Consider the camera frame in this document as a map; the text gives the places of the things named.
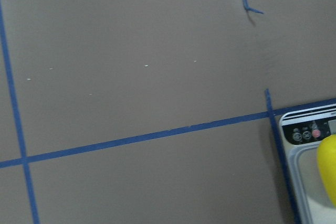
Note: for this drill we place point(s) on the yellow mango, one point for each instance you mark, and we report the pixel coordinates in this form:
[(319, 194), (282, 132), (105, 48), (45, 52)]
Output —
[(326, 165)]

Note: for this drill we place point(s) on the silver digital kitchen scale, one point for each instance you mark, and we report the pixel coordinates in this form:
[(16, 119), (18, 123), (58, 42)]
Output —
[(301, 133)]

